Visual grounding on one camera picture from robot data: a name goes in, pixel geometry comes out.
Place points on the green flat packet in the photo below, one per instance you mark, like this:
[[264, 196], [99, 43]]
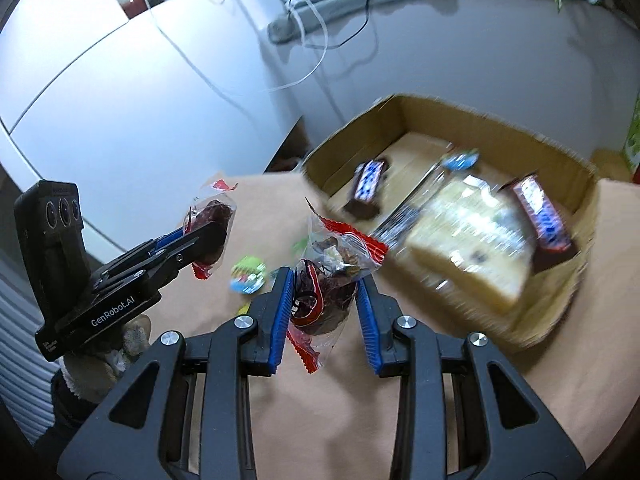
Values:
[[300, 246]]

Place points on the person's left hand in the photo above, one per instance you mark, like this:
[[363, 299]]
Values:
[[90, 375]]

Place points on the grey sill cover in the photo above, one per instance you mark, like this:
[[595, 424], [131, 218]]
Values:
[[350, 0]]

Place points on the person's left forearm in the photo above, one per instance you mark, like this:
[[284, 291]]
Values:
[[60, 420]]

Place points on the cardboard box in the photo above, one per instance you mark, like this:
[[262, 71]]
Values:
[[435, 120]]

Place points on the brown chocolate bar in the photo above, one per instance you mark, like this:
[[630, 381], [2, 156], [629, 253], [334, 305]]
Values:
[[542, 215], [367, 187]]

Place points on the red-ended dark snack packet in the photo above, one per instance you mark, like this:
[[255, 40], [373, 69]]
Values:
[[215, 212], [325, 300]]

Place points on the clear bread packet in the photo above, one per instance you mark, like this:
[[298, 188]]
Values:
[[470, 240]]

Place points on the yellow-green candy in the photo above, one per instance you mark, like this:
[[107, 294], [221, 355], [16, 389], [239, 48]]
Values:
[[247, 272]]

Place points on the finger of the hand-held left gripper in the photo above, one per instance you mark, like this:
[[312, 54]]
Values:
[[200, 247], [170, 238]]

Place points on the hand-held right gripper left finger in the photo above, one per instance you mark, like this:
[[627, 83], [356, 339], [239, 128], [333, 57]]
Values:
[[280, 320]]

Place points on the green printed bag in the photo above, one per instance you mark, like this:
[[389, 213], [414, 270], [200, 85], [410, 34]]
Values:
[[632, 140]]

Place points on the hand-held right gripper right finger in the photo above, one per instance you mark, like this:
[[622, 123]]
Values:
[[367, 330]]

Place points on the blue candy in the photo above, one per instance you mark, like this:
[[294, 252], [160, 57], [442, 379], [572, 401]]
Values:
[[460, 161]]

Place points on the clear green candy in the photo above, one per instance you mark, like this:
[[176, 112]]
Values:
[[244, 308]]

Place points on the white ribbed radiator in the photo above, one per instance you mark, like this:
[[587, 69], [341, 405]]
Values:
[[20, 350]]

